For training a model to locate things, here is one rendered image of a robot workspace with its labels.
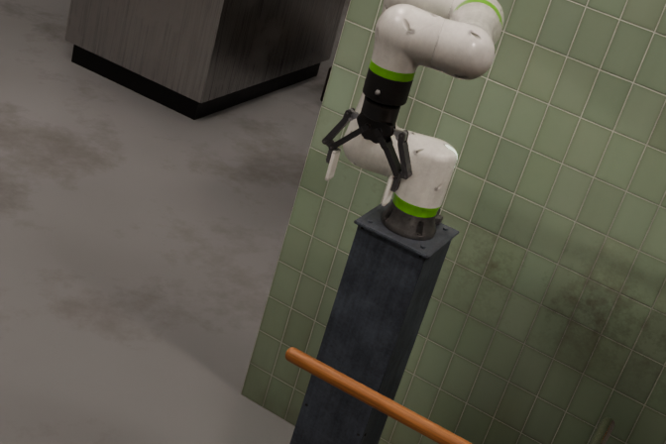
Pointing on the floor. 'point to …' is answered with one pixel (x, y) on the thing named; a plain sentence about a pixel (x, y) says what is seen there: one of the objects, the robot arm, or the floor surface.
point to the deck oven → (207, 18)
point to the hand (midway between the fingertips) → (358, 186)
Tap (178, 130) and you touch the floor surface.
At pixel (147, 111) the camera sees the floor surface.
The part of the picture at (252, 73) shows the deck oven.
